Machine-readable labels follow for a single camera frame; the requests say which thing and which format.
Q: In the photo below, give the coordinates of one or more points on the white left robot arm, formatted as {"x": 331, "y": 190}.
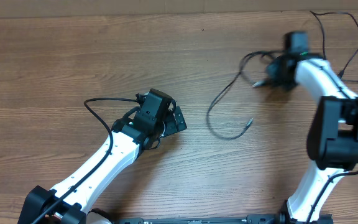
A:
{"x": 71, "y": 200}

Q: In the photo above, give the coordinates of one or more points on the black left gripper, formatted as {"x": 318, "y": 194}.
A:
{"x": 171, "y": 126}

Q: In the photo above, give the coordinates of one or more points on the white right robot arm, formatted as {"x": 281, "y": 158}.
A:
{"x": 332, "y": 141}

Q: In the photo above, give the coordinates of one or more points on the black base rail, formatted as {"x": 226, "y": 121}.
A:
{"x": 250, "y": 219}

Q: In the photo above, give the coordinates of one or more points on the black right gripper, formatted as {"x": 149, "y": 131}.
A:
{"x": 269, "y": 73}

